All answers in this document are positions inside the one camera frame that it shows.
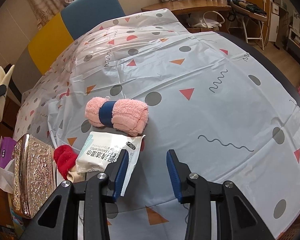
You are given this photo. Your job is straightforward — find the white folding chair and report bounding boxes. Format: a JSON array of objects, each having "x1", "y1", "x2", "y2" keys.
[{"x1": 227, "y1": 0, "x2": 271, "y2": 49}]

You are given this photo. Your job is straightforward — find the patterned plastic table cover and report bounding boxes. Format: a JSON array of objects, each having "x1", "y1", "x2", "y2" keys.
[{"x1": 13, "y1": 9, "x2": 300, "y2": 239}]

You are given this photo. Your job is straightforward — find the grey yellow blue sofa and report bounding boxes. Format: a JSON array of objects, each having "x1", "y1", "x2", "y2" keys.
[{"x1": 9, "y1": 0, "x2": 125, "y2": 102}]

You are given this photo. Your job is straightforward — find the white wet wipes pack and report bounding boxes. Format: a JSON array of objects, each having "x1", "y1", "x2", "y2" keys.
[{"x1": 76, "y1": 132, "x2": 145, "y2": 196}]

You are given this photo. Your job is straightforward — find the pink towel navy band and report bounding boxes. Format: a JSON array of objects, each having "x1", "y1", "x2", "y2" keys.
[{"x1": 85, "y1": 97, "x2": 149, "y2": 137}]

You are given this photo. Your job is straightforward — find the ornate silver tissue holder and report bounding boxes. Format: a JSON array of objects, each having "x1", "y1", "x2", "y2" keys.
[{"x1": 12, "y1": 134, "x2": 56, "y2": 219}]

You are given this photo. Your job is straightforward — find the wooden desk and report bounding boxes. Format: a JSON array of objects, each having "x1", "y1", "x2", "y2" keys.
[{"x1": 141, "y1": 0, "x2": 231, "y2": 15}]

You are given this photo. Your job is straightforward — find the purple tissue box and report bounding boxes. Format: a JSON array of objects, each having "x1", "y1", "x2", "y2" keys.
[{"x1": 0, "y1": 135, "x2": 17, "y2": 194}]

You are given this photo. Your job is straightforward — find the red sock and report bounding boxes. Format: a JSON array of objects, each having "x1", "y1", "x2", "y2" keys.
[{"x1": 53, "y1": 145, "x2": 78, "y2": 179}]

